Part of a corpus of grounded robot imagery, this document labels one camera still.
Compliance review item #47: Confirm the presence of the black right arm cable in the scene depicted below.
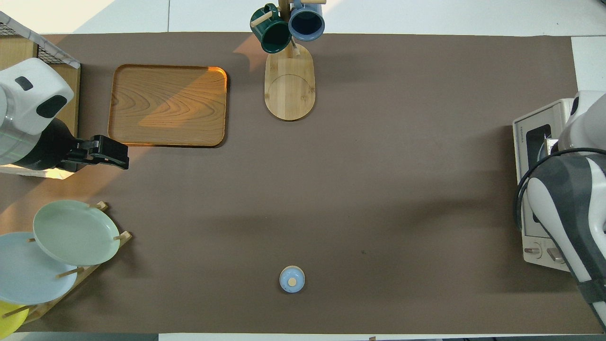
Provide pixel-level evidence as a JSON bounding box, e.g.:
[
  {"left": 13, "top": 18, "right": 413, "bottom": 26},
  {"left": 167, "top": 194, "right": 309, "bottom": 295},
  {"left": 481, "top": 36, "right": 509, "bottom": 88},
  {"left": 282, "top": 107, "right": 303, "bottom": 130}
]
[{"left": 515, "top": 147, "right": 606, "bottom": 224}]

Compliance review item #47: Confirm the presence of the wooden plate rack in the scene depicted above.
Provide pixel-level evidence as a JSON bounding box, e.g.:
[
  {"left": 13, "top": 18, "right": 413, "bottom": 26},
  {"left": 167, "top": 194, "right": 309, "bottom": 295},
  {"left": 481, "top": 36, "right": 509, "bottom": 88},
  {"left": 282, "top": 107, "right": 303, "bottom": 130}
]
[{"left": 0, "top": 201, "right": 133, "bottom": 325}]

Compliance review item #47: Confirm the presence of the pale green plate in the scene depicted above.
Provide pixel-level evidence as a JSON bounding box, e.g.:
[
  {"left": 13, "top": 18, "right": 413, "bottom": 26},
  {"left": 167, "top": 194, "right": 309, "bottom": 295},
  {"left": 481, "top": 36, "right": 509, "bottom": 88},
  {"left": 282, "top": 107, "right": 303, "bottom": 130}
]
[{"left": 33, "top": 199, "right": 121, "bottom": 267}]

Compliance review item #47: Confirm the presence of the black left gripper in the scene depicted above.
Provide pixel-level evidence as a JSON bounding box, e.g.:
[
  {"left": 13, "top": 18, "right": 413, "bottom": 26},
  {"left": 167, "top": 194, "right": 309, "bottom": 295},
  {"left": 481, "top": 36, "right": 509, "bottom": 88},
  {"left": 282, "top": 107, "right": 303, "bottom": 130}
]
[{"left": 14, "top": 118, "right": 130, "bottom": 172}]

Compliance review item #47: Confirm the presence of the blue mug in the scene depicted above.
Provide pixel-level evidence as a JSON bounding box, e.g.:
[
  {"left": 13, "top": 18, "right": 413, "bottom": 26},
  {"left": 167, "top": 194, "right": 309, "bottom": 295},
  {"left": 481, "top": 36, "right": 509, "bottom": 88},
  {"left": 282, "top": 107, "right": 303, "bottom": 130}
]
[{"left": 288, "top": 0, "right": 326, "bottom": 42}]

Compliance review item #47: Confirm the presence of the yellow plate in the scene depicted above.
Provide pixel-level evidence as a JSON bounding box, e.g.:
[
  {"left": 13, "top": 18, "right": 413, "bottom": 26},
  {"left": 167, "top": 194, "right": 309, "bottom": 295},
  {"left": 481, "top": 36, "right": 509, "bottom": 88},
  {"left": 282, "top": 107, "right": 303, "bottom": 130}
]
[{"left": 0, "top": 299, "right": 30, "bottom": 340}]

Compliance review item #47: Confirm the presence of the wooden shelf unit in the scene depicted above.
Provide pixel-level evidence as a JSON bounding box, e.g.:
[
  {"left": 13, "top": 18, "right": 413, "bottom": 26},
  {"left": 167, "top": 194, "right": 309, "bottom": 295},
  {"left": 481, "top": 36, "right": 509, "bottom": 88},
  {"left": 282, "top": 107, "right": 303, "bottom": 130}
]
[{"left": 0, "top": 12, "right": 81, "bottom": 179}]

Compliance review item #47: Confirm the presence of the pale blue racked plate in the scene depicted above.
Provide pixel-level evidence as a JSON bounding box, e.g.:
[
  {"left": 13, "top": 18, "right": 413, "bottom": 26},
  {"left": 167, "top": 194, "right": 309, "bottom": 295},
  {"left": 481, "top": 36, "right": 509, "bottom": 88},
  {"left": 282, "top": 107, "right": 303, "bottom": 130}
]
[{"left": 0, "top": 232, "right": 79, "bottom": 305}]

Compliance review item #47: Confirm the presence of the glass toaster oven door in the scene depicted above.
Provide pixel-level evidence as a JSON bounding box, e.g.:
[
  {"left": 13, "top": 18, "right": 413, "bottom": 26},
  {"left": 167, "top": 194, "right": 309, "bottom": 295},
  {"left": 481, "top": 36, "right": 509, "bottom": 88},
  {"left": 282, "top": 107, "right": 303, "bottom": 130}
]
[{"left": 514, "top": 107, "right": 566, "bottom": 240}]

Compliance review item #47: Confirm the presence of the blue lid with cork knob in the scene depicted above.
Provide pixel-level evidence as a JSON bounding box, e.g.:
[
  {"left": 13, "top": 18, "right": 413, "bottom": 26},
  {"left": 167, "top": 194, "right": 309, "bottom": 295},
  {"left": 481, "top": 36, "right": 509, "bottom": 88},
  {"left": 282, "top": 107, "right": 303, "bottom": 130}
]
[{"left": 279, "top": 266, "right": 306, "bottom": 294}]

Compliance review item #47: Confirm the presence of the dark green mug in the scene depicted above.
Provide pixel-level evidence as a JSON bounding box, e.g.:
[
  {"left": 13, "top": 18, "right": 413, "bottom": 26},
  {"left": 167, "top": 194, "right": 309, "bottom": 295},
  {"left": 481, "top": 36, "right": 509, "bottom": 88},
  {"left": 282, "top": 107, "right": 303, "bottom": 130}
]
[{"left": 250, "top": 4, "right": 293, "bottom": 54}]

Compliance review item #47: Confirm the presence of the wooden serving tray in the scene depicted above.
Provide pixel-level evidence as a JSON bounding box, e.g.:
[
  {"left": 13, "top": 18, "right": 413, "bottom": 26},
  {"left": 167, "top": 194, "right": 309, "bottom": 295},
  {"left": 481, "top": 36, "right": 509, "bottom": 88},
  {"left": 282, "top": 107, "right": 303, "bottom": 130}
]
[{"left": 108, "top": 64, "right": 229, "bottom": 148}]

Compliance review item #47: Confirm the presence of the beige toaster oven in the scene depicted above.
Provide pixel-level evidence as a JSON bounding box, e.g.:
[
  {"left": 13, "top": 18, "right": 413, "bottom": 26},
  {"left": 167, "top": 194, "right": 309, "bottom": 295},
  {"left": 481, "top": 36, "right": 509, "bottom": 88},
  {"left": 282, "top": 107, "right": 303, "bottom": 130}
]
[{"left": 512, "top": 98, "right": 606, "bottom": 274}]

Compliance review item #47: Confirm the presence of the black wire basket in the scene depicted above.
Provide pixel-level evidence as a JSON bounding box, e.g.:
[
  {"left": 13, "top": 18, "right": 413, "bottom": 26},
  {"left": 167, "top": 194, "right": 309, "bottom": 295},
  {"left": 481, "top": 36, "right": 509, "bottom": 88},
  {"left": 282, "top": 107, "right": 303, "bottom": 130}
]
[{"left": 0, "top": 12, "right": 81, "bottom": 70}]

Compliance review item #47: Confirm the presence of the brown table mat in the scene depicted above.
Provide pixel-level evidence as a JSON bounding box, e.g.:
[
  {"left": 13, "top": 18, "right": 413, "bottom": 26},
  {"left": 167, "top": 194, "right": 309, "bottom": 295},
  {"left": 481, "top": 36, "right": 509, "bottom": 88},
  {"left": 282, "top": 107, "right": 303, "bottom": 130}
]
[{"left": 0, "top": 32, "right": 603, "bottom": 335}]

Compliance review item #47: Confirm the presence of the wooden mug tree stand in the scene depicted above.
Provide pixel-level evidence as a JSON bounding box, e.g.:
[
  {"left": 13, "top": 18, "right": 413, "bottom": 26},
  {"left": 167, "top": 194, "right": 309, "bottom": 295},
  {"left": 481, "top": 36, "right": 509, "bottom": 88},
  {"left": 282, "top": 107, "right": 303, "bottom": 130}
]
[{"left": 251, "top": 0, "right": 327, "bottom": 122}]

